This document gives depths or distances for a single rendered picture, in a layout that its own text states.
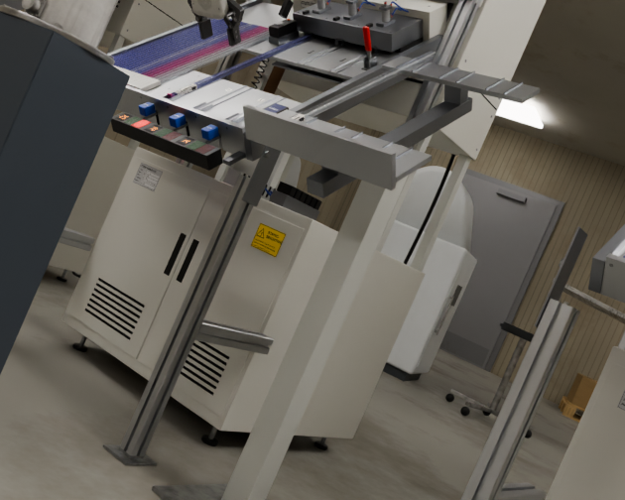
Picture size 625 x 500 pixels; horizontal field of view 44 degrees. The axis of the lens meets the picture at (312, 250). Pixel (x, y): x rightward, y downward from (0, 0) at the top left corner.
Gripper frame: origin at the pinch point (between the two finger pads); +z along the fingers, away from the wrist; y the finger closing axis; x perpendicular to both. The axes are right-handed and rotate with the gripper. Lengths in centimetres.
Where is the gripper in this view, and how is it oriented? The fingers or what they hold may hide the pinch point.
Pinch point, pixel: (220, 37)
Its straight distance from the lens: 181.5
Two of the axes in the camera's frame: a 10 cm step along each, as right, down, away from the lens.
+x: 6.5, -4.9, 5.8
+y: 7.5, 3.2, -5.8
